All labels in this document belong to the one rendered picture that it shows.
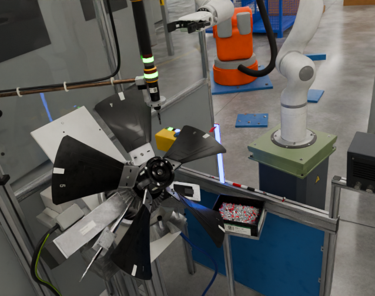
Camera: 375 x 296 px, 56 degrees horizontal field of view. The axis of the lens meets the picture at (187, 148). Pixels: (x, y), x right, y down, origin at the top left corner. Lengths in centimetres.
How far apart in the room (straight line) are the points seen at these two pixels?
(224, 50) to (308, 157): 357
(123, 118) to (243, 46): 386
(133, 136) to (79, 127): 29
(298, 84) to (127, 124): 74
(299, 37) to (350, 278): 154
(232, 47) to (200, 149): 373
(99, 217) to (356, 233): 197
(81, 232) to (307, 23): 119
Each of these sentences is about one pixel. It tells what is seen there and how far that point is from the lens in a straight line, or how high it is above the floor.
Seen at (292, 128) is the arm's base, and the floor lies 109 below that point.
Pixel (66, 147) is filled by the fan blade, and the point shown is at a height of 140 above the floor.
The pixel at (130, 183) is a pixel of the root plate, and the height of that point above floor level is 119.
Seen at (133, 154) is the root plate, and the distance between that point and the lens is 135.
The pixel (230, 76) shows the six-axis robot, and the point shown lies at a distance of 515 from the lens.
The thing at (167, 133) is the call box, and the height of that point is 107.
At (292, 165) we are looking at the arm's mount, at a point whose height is 98.
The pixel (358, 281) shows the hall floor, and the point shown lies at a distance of 253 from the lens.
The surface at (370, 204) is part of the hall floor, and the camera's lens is 308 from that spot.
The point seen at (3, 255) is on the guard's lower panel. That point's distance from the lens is 196.
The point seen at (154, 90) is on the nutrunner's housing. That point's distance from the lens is 122.
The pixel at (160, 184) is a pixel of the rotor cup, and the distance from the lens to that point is 125.
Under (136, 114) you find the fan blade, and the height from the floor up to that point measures 137.
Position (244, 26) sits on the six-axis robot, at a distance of 501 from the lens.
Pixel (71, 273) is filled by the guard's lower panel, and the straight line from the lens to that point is 226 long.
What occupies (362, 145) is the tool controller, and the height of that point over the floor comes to 124.
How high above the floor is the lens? 192
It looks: 30 degrees down
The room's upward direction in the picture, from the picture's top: 9 degrees counter-clockwise
